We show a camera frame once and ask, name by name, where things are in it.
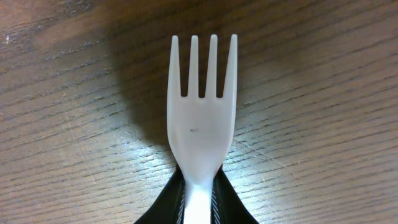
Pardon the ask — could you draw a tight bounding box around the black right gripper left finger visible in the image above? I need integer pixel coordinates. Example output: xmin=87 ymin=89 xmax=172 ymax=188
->
xmin=134 ymin=166 xmax=185 ymax=224

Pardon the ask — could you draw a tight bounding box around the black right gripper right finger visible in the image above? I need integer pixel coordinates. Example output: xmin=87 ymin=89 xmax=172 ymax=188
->
xmin=211 ymin=167 xmax=259 ymax=224

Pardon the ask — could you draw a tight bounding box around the pink plastic fork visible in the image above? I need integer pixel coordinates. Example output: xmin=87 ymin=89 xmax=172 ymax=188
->
xmin=167 ymin=34 xmax=238 ymax=224

